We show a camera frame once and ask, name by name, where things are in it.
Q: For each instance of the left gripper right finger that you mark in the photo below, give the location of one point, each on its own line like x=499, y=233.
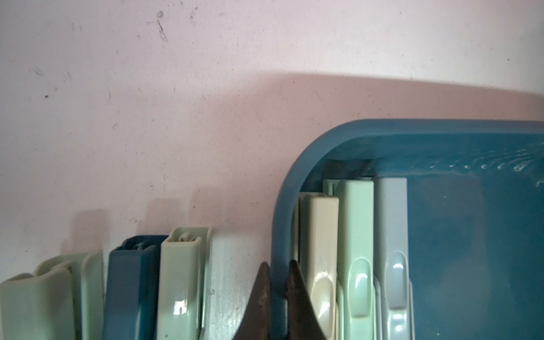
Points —
x=302, y=321

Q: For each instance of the teal plastic storage box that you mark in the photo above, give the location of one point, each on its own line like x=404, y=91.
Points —
x=475, y=218

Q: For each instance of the teal pliers left group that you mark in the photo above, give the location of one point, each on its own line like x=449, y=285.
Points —
x=132, y=288

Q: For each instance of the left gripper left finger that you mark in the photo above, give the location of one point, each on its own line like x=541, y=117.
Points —
x=255, y=324

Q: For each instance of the light green pliers leftmost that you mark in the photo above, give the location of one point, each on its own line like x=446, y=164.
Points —
x=62, y=299

